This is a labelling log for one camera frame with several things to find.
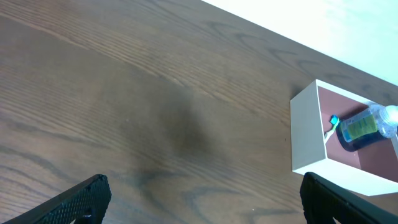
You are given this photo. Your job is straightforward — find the clear pump bottle blue liquid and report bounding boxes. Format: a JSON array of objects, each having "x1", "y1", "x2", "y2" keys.
[{"x1": 336, "y1": 104, "x2": 397, "y2": 152}]

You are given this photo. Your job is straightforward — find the white box with pink interior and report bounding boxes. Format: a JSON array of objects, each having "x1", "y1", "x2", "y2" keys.
[{"x1": 290, "y1": 80, "x2": 397, "y2": 196}]

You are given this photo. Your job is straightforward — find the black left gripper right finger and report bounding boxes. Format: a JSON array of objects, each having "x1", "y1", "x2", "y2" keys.
[{"x1": 300, "y1": 172, "x2": 397, "y2": 224}]

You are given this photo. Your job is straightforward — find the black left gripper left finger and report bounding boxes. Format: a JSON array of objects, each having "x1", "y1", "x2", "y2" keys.
[{"x1": 8, "y1": 174, "x2": 111, "y2": 224}]

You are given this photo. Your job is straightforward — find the green white toothbrush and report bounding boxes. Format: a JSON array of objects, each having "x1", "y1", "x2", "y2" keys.
[{"x1": 323, "y1": 114, "x2": 340, "y2": 144}]

